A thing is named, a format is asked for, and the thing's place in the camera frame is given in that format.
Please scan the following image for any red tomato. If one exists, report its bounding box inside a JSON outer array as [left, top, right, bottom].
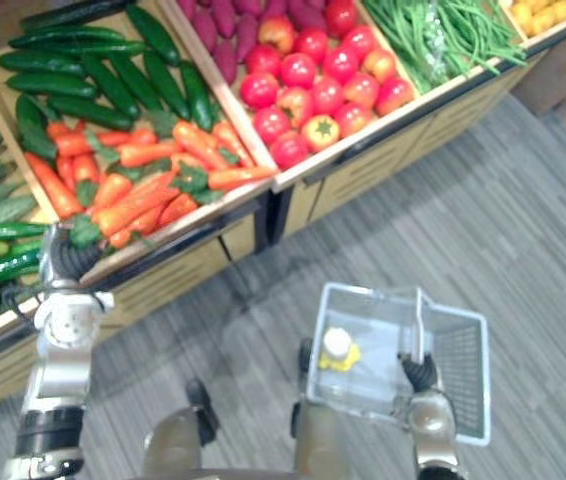
[[239, 72, 280, 110], [325, 0, 359, 39], [361, 48, 398, 84], [252, 106, 293, 146], [375, 77, 416, 117], [280, 52, 318, 90], [311, 75, 345, 115], [276, 87, 315, 129], [322, 47, 360, 85], [342, 72, 381, 109], [257, 14, 297, 54], [301, 114, 342, 154], [269, 130, 311, 170], [341, 24, 380, 61], [293, 27, 329, 64], [245, 43, 283, 77], [332, 102, 374, 139]]

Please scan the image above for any dark green cucumber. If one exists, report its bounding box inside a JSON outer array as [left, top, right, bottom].
[[178, 60, 214, 132], [110, 52, 164, 111], [40, 40, 147, 57], [0, 50, 87, 76], [47, 94, 134, 131], [81, 53, 142, 120], [142, 49, 192, 121], [7, 25, 127, 50], [20, 0, 132, 31], [15, 93, 57, 161], [125, 3, 182, 69], [6, 72, 98, 99]]

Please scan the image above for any brown cardboard box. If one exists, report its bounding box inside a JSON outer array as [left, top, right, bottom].
[[511, 29, 566, 117]]

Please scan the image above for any yellow napa cabbage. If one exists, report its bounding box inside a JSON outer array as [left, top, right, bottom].
[[317, 327, 363, 373]]

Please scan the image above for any green bean pile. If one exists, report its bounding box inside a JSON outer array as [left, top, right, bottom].
[[362, 0, 529, 96]]

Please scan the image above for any dark left robot foot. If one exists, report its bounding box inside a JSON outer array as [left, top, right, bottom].
[[185, 377, 220, 446]]

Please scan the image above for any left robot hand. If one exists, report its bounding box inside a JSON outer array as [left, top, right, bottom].
[[37, 222, 108, 290]]

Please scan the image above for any silver left robot leg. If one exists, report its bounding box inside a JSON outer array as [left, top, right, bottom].
[[142, 407, 205, 480]]

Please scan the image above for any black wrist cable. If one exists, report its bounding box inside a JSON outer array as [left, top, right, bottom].
[[1, 283, 47, 321]]

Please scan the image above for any wooden produce display stand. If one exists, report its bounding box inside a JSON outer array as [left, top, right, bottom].
[[157, 0, 566, 241], [0, 0, 277, 419]]

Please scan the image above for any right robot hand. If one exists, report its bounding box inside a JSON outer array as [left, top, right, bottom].
[[397, 351, 440, 396]]

